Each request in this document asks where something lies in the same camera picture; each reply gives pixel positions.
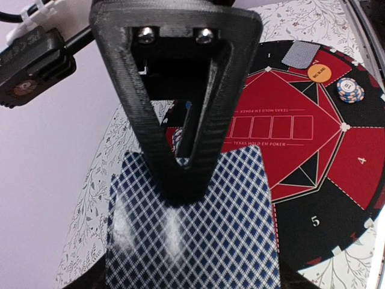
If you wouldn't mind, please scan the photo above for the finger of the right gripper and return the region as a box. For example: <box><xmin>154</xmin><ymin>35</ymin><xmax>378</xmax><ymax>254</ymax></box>
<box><xmin>89</xmin><ymin>1</ymin><xmax>261</xmax><ymax>206</ymax></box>

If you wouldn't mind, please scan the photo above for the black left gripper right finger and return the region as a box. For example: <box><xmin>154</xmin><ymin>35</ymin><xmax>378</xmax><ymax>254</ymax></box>
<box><xmin>281</xmin><ymin>264</ymin><xmax>319</xmax><ymax>289</ymax></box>

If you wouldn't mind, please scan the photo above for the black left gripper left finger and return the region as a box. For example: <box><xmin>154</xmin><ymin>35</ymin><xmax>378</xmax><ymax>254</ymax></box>
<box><xmin>64</xmin><ymin>264</ymin><xmax>105</xmax><ymax>289</ymax></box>

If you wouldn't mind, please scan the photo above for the blue playing card deck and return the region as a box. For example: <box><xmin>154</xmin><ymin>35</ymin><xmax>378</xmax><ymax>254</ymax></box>
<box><xmin>105</xmin><ymin>146</ymin><xmax>281</xmax><ymax>288</ymax></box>

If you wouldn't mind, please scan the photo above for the white blue chip row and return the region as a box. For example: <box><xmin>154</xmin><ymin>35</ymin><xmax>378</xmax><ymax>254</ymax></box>
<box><xmin>171</xmin><ymin>128</ymin><xmax>183</xmax><ymax>155</ymax></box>

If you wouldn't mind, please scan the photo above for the blue card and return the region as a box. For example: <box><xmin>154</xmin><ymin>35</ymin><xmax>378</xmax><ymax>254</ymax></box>
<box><xmin>282</xmin><ymin>41</ymin><xmax>321</xmax><ymax>69</ymax></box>

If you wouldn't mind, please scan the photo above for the orange big blind button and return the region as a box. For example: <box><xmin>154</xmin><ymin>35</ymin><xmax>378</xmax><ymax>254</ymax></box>
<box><xmin>307</xmin><ymin>64</ymin><xmax>332</xmax><ymax>83</ymax></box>

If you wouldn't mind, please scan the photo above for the white blue chip stack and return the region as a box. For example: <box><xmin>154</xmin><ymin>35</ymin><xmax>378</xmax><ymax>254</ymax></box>
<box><xmin>337</xmin><ymin>78</ymin><xmax>365</xmax><ymax>104</ymax></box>

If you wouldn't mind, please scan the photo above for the floral patterned tablecloth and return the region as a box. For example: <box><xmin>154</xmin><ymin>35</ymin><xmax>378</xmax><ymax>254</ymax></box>
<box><xmin>55</xmin><ymin>1</ymin><xmax>379</xmax><ymax>288</ymax></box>

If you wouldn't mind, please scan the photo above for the round red black poker mat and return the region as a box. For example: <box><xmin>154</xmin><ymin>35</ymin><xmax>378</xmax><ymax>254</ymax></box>
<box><xmin>159</xmin><ymin>39</ymin><xmax>385</xmax><ymax>270</ymax></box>

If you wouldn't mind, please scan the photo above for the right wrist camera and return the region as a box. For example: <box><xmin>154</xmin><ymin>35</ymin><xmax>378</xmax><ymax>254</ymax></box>
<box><xmin>1</xmin><ymin>26</ymin><xmax>76</xmax><ymax>109</ymax></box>

